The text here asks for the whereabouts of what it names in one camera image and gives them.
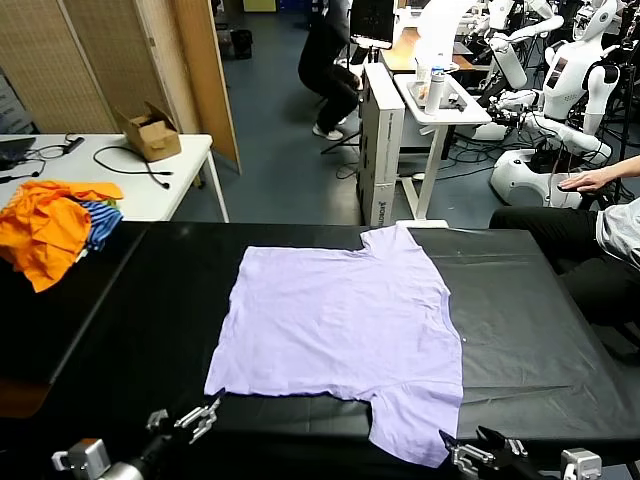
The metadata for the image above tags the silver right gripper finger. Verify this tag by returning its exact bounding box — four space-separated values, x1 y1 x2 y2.
477 425 529 457
438 428 496 474

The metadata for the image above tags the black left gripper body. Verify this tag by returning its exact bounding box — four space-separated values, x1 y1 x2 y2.
139 430 194 471

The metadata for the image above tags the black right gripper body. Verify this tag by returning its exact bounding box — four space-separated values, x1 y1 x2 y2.
487 453 564 480

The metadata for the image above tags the lavender t-shirt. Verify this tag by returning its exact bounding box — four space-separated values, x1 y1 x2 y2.
203 223 465 469

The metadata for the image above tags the seated person's forearm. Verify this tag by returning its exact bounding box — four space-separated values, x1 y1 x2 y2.
603 155 640 185

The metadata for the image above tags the seated person's hand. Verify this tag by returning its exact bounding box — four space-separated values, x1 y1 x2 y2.
557 168 614 195

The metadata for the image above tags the black table cover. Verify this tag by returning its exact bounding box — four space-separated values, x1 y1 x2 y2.
49 221 640 480

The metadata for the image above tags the black side table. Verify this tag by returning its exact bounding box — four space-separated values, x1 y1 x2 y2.
0 222 149 386

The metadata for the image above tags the blue striped garment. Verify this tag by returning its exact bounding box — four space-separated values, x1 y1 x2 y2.
78 199 124 253

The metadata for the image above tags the seated person in black trousers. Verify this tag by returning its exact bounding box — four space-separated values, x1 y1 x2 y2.
488 197 640 351

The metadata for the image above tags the orange garment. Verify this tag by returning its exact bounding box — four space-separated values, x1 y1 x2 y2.
0 179 125 294

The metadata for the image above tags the white table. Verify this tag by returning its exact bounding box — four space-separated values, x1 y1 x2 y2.
0 132 231 224

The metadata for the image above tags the open cardboard box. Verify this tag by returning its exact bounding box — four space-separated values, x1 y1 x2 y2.
115 101 182 163

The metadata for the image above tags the black laptop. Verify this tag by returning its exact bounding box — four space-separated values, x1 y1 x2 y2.
0 135 38 170

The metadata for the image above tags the black tripod stand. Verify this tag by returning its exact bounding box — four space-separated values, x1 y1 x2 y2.
320 127 362 156

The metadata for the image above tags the tall white carton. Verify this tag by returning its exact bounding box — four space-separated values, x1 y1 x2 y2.
357 62 406 227

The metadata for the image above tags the white standing desk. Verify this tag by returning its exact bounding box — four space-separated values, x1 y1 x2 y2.
393 72 494 229

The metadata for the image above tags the wooden partition panel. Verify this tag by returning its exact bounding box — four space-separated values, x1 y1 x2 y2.
172 0 244 175

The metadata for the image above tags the white bottle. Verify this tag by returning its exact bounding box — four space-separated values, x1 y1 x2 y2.
424 69 446 115

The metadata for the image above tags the crouching person in black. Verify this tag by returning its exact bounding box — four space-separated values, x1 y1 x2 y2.
297 0 362 142

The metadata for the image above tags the beige pegboard screen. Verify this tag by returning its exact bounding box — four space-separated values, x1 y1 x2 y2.
0 0 201 135

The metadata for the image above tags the white humanoid robot with base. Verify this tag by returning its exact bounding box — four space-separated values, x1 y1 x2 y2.
488 0 624 210

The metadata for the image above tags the black waste bin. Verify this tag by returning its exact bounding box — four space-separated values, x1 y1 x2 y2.
230 28 254 60

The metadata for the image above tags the brown wooden desk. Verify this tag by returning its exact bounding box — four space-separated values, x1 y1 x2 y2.
383 27 495 74

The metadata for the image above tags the black monitor screen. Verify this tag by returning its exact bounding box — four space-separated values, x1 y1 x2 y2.
349 0 396 50

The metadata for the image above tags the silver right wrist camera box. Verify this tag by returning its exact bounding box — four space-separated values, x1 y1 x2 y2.
560 448 604 480

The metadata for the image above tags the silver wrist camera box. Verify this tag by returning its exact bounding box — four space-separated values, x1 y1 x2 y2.
51 438 112 474
560 448 604 480

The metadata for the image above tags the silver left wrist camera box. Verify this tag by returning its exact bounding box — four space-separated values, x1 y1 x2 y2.
51 438 112 474

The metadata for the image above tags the black cable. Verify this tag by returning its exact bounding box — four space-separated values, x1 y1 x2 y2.
93 144 174 190

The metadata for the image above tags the black wired remote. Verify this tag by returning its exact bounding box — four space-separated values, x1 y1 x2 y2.
0 133 86 182

